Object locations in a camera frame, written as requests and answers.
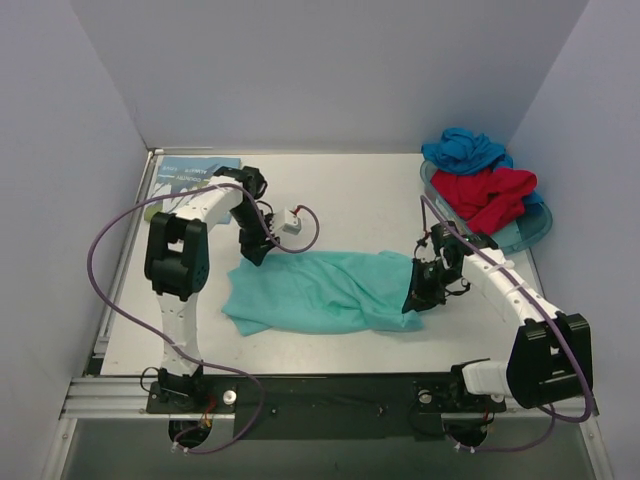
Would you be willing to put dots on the clear blue plastic bin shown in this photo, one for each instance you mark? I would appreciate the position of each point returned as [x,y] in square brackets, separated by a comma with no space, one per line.
[519,235]

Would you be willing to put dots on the aluminium mounting rail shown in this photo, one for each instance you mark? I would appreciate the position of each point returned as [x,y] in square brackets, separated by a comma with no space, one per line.
[100,397]

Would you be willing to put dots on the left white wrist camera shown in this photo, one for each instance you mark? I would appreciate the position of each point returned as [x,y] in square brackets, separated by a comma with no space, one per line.
[285,221]

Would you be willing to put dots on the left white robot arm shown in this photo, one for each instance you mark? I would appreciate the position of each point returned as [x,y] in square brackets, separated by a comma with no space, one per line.
[177,264]

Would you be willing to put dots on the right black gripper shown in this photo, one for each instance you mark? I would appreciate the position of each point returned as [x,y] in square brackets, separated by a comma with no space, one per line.
[428,276]

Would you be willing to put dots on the folded blue printed t shirt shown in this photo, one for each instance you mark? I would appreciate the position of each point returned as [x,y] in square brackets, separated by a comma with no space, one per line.
[178,174]

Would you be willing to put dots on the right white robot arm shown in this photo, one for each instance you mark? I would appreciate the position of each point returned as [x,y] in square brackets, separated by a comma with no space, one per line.
[551,356]

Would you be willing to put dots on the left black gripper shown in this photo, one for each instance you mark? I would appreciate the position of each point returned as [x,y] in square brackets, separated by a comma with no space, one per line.
[255,239]

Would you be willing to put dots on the teal t shirt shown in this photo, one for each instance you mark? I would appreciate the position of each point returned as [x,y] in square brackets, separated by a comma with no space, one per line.
[322,293]

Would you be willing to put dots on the red t shirt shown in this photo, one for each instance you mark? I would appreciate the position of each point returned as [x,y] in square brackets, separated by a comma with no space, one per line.
[488,200]

